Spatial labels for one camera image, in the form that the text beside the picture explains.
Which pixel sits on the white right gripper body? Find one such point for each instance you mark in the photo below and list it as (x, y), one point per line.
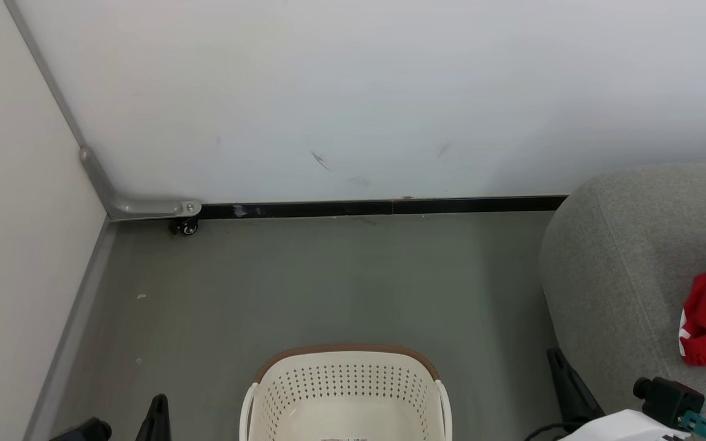
(629, 429)

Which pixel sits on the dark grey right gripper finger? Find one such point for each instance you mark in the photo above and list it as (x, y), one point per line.
(573, 392)

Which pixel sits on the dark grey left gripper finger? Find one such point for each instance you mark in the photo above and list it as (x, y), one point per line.
(157, 422)

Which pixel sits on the cream plastic laundry basket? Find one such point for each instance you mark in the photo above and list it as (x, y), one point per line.
(341, 392)

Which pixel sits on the grey baseboard strip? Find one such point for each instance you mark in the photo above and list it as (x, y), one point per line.
(65, 343)

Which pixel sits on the grey fabric sofa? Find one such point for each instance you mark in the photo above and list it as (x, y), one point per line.
(622, 245)

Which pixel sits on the small black caster wheel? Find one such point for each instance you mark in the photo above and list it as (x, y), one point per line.
(189, 228)

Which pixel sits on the black baseboard strip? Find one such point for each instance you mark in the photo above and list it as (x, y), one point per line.
(390, 207)

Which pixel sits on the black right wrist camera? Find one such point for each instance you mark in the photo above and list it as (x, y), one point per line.
(671, 398)

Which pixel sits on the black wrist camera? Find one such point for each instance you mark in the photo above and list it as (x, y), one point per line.
(86, 432)
(671, 398)

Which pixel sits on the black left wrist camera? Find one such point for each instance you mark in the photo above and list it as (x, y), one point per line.
(86, 432)

